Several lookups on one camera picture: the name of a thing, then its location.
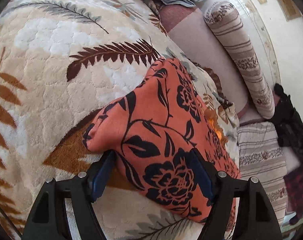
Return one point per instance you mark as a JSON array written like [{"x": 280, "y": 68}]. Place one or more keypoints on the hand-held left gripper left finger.
[{"x": 101, "y": 177}]

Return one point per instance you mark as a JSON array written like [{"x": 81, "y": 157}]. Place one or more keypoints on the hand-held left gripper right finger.
[{"x": 202, "y": 177}]

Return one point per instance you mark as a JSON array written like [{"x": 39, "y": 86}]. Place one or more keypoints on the orange floral garment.
[{"x": 161, "y": 120}]

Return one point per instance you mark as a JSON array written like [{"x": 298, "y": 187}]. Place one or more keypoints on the striped floral pillow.
[{"x": 261, "y": 160}]

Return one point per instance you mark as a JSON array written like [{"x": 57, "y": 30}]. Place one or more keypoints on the red plaid cloth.
[{"x": 299, "y": 187}]

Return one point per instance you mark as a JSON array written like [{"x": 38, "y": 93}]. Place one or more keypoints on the black jacket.
[{"x": 289, "y": 120}]

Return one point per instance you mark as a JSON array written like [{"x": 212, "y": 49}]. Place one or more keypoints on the striped rolled bolster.
[{"x": 241, "y": 55}]

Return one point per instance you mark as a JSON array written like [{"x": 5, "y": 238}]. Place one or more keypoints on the leaf print blanket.
[{"x": 54, "y": 55}]

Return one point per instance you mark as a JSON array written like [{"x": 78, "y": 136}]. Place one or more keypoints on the pink headboard cushion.
[{"x": 191, "y": 42}]

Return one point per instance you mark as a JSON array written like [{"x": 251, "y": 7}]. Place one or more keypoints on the wooden wall frame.
[{"x": 284, "y": 2}]

